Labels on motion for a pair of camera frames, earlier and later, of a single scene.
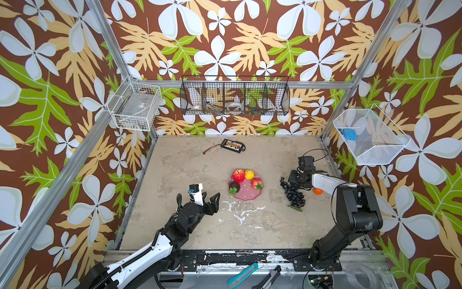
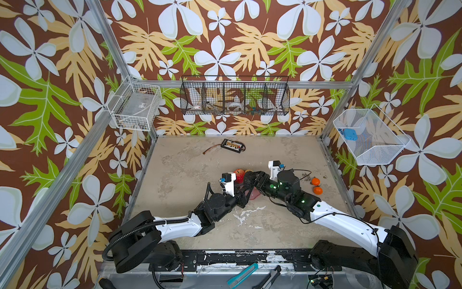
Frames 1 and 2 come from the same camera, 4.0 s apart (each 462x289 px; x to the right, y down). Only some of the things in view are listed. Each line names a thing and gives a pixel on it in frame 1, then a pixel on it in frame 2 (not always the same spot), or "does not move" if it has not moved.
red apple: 238,176 does not move
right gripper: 291,177 → 263,177
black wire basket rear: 234,96 does not move
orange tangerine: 317,191 does not move
